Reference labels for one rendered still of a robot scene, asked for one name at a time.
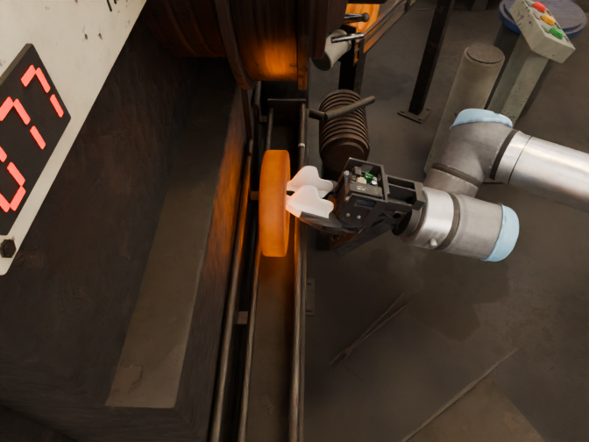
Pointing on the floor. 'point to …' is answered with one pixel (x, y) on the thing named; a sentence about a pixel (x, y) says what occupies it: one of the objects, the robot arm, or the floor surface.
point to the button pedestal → (527, 61)
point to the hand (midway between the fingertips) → (276, 195)
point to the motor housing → (341, 141)
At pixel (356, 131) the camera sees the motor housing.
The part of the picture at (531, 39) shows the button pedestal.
